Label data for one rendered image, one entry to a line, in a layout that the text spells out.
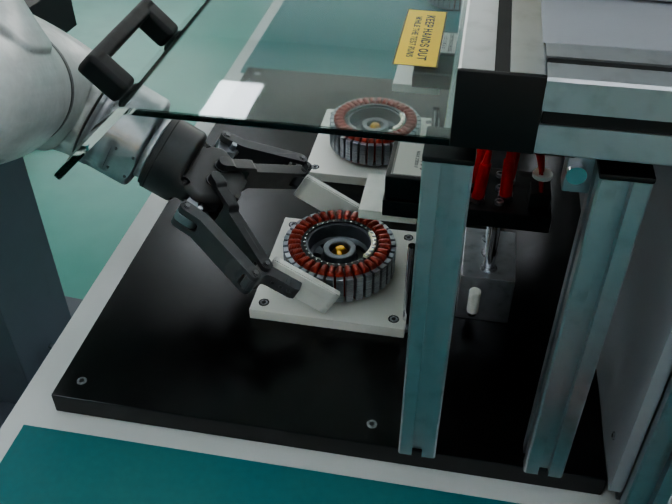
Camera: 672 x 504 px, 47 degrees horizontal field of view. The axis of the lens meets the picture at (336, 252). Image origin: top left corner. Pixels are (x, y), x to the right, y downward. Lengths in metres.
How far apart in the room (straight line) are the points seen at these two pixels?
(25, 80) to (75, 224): 1.69
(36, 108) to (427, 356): 0.33
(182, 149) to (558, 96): 0.40
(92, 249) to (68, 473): 1.49
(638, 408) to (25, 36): 0.50
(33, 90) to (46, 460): 0.31
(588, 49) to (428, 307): 0.20
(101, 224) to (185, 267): 1.42
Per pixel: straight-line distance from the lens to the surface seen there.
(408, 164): 0.69
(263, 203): 0.90
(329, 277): 0.73
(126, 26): 0.61
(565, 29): 0.47
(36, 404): 0.76
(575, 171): 0.48
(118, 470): 0.69
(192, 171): 0.74
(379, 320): 0.73
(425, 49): 0.55
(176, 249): 0.85
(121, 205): 2.29
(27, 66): 0.59
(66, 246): 2.18
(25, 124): 0.58
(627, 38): 0.47
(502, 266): 0.74
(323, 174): 0.93
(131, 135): 0.72
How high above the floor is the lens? 1.29
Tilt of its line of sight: 39 degrees down
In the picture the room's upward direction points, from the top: straight up
